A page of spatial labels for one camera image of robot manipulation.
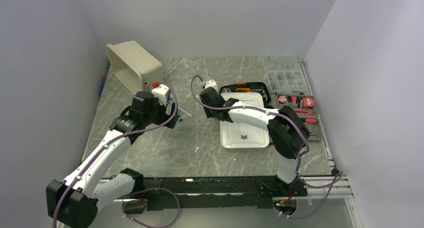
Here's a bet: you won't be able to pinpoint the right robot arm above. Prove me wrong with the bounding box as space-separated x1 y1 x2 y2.
193 87 311 196

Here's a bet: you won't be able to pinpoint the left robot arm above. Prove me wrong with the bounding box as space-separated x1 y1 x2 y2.
46 85 178 228

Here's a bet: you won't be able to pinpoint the white tray lid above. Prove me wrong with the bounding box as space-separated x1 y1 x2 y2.
220 92 270 149

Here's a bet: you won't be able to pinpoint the black orange tool case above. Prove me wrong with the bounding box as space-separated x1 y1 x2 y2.
219 81 274 109

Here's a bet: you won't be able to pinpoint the beige plastic bin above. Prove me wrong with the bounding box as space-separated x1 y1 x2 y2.
106 40 164 95

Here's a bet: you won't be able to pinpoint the blue red pens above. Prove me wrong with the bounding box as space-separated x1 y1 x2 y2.
98 67 109 98

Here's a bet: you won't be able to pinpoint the clear compartment organizer box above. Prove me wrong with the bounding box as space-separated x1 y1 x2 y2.
261 55 308 94

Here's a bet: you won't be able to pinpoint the grey tool tray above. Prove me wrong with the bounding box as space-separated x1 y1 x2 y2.
275 93 323 142

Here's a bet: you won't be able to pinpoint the red tape measure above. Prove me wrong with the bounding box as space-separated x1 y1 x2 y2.
302 97 316 109

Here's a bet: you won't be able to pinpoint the red utility knife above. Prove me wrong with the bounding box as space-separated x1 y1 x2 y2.
294 109 314 116

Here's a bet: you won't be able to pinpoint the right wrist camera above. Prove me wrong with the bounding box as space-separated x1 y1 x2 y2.
202 79 219 93

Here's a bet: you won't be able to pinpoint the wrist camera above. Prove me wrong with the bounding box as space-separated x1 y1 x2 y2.
202 79 219 93
151 81 171 106

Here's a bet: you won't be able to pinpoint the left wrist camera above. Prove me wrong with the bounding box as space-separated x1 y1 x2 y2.
151 81 171 106

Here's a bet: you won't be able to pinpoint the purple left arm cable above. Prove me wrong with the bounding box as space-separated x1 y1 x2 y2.
51 82 180 228

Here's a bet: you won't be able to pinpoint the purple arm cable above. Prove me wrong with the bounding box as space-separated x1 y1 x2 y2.
51 82 180 228
189 74 344 221

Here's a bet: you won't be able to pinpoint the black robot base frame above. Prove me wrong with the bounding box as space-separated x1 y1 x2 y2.
112 169 309 211

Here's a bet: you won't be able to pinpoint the red handled screwdriver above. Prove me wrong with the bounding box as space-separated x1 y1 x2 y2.
300 118 318 124

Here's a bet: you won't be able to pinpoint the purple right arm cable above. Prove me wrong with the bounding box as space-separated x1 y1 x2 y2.
189 74 344 221

